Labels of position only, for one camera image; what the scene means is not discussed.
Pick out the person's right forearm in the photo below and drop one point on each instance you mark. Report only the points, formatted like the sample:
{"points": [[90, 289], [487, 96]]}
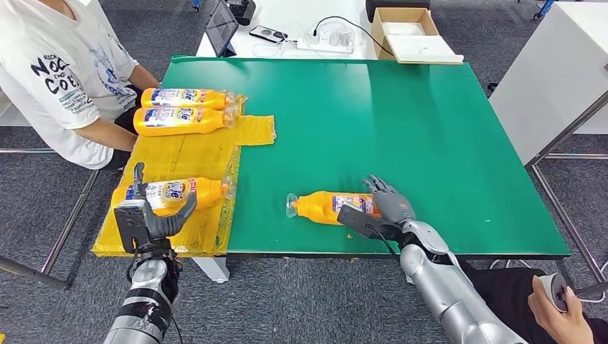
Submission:
{"points": [[109, 135]]}

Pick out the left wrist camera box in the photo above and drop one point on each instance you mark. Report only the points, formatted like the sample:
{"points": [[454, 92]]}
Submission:
{"points": [[128, 228]]}

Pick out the person's left forearm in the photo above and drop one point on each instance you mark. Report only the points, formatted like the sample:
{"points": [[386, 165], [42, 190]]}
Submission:
{"points": [[142, 78]]}

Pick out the blue metal part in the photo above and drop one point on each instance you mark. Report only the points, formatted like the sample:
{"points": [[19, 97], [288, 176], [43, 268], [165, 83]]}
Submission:
{"points": [[543, 7], [195, 4]]}

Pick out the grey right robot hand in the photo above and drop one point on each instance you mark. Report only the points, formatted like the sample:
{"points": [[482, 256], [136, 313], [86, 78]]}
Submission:
{"points": [[394, 206]]}

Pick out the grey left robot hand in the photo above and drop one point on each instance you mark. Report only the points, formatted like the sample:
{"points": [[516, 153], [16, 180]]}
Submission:
{"points": [[164, 225]]}

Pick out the chrome metal frame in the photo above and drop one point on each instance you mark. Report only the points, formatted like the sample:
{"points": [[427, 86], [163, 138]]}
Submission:
{"points": [[565, 129], [24, 151]]}

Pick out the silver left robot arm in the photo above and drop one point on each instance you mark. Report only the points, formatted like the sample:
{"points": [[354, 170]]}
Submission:
{"points": [[147, 289]]}

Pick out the white plug adapter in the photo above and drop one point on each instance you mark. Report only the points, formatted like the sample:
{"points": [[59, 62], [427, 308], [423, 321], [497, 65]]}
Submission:
{"points": [[345, 36], [325, 34]]}

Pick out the white foam insert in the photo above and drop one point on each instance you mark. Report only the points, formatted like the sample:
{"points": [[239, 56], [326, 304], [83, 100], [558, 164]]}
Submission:
{"points": [[404, 29]]}

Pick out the white power strip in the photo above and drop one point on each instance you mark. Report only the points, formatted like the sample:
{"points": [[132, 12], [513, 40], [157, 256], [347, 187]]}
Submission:
{"points": [[311, 45]]}

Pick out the open cardboard box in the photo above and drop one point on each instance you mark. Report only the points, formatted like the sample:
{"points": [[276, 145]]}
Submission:
{"points": [[380, 38]]}

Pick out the white table leg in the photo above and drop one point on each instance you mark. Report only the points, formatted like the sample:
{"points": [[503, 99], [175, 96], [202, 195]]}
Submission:
{"points": [[212, 269]]}

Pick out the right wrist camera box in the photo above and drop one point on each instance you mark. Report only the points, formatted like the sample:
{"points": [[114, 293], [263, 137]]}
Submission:
{"points": [[361, 223]]}

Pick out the white handheld device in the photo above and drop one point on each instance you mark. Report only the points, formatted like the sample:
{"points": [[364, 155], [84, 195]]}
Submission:
{"points": [[553, 289]]}

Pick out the orange detergent bottle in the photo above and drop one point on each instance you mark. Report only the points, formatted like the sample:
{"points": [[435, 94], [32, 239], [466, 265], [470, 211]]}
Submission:
{"points": [[204, 190], [214, 99], [209, 121], [313, 209]]}

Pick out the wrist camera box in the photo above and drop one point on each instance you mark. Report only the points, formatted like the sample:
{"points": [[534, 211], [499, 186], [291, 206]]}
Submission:
{"points": [[361, 223], [128, 228]]}

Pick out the person's hand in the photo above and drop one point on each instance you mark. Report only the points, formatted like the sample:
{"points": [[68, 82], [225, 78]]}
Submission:
{"points": [[565, 327]]}

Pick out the black smartphone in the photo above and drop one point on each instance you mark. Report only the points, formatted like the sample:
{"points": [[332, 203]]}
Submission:
{"points": [[268, 33]]}

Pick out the person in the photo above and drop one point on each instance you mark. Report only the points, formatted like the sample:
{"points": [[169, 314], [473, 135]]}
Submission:
{"points": [[503, 294], [47, 95]]}

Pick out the black tablet on stand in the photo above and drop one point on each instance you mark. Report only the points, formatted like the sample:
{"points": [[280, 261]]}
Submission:
{"points": [[221, 26]]}

